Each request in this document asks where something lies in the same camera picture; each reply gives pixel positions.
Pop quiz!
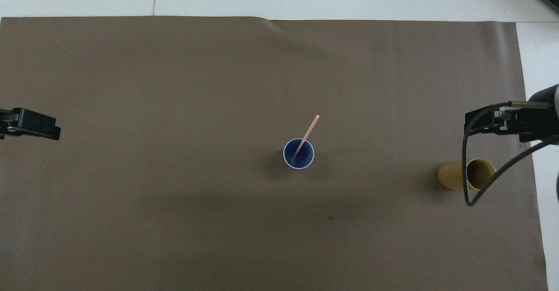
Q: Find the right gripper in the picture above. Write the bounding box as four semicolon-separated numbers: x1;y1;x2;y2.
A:
518;84;559;143

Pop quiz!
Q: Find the tan cup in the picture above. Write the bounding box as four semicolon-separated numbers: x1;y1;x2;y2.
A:
438;158;497;192

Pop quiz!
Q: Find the black cable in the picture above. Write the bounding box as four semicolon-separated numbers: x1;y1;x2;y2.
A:
462;101;559;208

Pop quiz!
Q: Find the pink chopstick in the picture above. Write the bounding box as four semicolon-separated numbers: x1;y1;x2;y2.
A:
291;115;320;163

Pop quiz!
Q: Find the blue cup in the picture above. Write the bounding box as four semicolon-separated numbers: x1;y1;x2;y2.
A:
283;138;315;170

